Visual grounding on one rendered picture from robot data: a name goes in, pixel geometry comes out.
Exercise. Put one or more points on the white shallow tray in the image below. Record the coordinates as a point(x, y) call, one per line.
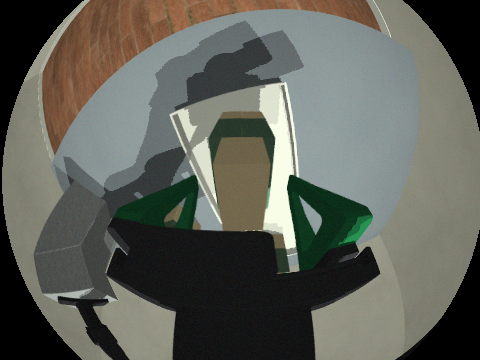
point(194, 124)

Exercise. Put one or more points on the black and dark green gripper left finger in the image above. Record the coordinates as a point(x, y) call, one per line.
point(152, 209)

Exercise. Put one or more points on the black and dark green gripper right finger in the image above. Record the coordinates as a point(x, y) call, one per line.
point(343, 221)

